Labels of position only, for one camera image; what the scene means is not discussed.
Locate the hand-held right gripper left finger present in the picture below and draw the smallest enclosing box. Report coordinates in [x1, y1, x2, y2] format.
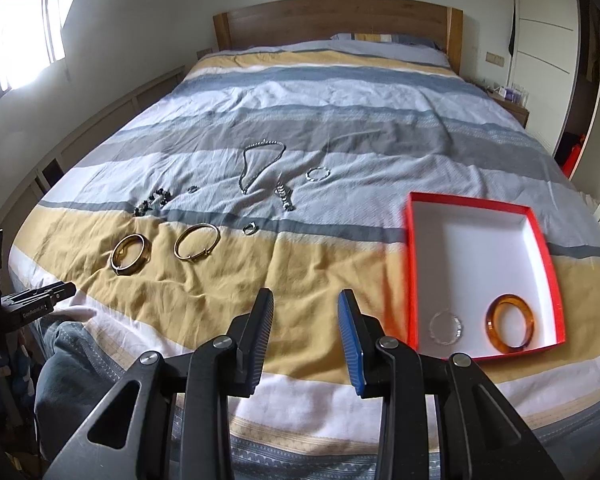
[42, 287, 276, 480]

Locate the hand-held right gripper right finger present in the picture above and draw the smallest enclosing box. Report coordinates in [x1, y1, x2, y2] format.
[336, 289, 566, 480]

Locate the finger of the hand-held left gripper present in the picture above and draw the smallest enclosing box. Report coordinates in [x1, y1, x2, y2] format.
[2, 282, 77, 307]

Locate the wide gold bangle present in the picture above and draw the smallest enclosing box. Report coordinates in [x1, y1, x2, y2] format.
[111, 234, 152, 277]

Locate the thin gold bangle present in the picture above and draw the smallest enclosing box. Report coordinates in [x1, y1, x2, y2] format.
[174, 222, 222, 262]

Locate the silver wristwatch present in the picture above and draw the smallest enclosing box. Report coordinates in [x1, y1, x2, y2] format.
[275, 180, 297, 212]

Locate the red cardboard box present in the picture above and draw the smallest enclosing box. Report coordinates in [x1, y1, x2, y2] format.
[404, 191, 567, 365]

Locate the person's leg in jeans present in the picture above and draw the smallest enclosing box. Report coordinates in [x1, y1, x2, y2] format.
[32, 319, 181, 463]

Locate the blue patterned cloth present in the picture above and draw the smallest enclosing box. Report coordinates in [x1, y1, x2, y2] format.
[0, 342, 37, 413]

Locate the amber resin bangle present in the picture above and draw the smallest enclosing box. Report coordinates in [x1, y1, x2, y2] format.
[485, 294, 536, 353]

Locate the striped duvet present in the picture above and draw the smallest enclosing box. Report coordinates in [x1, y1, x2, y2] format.
[7, 37, 600, 480]

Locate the window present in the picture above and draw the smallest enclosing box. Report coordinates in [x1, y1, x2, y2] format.
[0, 0, 73, 108]

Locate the wooden nightstand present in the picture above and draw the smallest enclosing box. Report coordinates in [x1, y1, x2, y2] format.
[482, 85, 531, 129]

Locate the red object in wardrobe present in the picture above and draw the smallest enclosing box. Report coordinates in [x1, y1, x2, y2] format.
[561, 132, 589, 177]

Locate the striped pillow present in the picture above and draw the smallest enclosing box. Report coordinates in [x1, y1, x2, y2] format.
[330, 31, 443, 52]

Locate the wooden bed headboard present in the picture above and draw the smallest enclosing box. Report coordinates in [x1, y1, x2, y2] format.
[212, 0, 464, 76]

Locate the white wardrobe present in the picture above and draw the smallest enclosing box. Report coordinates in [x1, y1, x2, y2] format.
[505, 0, 600, 223]

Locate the clear crystal bracelet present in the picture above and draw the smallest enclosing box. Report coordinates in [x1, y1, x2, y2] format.
[428, 310, 465, 346]

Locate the black bead bracelet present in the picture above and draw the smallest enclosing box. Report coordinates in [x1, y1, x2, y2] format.
[132, 187, 173, 218]

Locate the silver chain necklace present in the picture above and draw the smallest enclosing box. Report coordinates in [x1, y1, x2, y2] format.
[237, 140, 287, 196]

